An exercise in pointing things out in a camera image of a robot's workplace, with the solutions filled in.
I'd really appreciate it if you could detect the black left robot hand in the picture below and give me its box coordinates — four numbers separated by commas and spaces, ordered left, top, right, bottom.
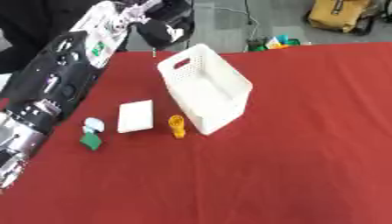
133, 0, 196, 51

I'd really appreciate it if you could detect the white flat rectangular box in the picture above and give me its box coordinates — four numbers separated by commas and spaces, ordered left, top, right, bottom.
116, 99, 157, 135

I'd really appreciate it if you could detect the white perforated plastic basket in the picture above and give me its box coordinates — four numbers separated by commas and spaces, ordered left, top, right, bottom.
156, 43, 255, 137

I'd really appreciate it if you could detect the yellow plastic toy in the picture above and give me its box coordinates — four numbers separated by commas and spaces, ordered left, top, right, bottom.
166, 115, 187, 139

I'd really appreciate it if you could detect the pale blue round object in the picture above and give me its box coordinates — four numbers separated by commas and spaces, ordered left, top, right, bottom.
80, 116, 108, 135

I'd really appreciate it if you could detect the person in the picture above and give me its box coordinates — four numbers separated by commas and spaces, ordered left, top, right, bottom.
0, 0, 104, 74

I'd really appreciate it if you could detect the yellow bag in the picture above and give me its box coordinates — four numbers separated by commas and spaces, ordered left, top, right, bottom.
304, 0, 380, 33

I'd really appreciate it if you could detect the black cable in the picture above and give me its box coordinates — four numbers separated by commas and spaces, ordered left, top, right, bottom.
241, 0, 257, 42

